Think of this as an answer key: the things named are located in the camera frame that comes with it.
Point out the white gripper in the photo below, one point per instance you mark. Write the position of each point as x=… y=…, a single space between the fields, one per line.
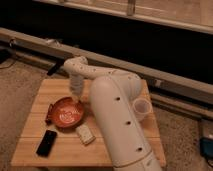
x=76 y=87

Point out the orange ceramic bowl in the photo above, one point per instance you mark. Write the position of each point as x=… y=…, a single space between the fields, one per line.
x=66 y=112

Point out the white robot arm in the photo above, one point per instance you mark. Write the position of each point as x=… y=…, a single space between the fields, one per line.
x=112 y=95

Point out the white remote control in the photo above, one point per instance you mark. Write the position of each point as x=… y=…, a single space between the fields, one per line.
x=85 y=134

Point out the wooden table board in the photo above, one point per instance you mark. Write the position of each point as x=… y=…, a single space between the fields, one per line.
x=67 y=150

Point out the black smartphone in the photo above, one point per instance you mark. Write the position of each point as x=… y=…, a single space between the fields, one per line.
x=46 y=144

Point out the clear plastic cup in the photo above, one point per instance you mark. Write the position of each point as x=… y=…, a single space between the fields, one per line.
x=141 y=107

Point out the blue object at right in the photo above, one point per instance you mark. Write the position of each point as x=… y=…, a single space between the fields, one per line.
x=206 y=147

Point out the black handle on rail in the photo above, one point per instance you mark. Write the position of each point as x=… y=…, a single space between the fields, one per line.
x=53 y=69

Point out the metal rail beam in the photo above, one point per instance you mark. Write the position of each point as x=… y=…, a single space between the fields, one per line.
x=163 y=80

